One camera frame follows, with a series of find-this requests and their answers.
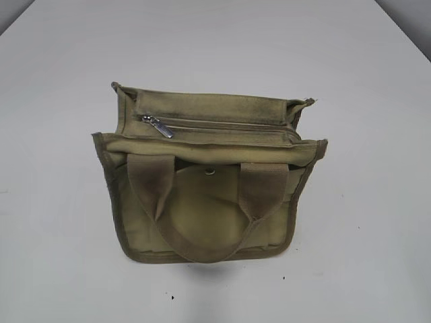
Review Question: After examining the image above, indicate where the olive yellow canvas bag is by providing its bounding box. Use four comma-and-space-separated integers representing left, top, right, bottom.
93, 82, 328, 264

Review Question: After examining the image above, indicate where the silver metal zipper pull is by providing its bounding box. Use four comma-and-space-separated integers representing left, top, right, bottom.
141, 115, 174, 139

